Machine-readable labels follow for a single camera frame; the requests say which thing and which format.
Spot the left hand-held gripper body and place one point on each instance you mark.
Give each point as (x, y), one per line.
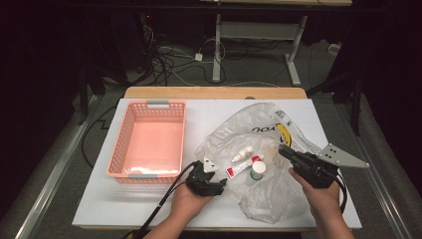
(202, 182)

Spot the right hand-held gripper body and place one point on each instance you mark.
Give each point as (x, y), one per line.
(318, 166)

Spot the red and white tube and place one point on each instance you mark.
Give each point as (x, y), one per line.
(240, 167)

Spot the small white-capped jar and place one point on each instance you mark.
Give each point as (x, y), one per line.
(258, 167)

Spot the white dropper bottle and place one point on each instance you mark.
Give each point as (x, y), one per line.
(244, 153)

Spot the clear smiley plastic bag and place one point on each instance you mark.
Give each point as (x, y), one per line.
(265, 202)

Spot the pink perforated plastic basket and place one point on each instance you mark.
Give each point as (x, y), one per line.
(156, 142)

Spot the person's left hand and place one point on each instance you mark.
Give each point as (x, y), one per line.
(189, 205)

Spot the person's right hand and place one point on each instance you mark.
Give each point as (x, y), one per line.
(320, 199)

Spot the white board sheet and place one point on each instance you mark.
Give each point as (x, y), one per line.
(132, 205)

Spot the black metal stand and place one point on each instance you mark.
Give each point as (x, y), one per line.
(355, 99)
(83, 99)

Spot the white power adapter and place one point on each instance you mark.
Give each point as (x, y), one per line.
(198, 57)

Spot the metal floor rail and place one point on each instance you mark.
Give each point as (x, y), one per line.
(378, 186)
(56, 166)

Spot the white metal desk frame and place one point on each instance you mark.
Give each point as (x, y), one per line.
(217, 49)

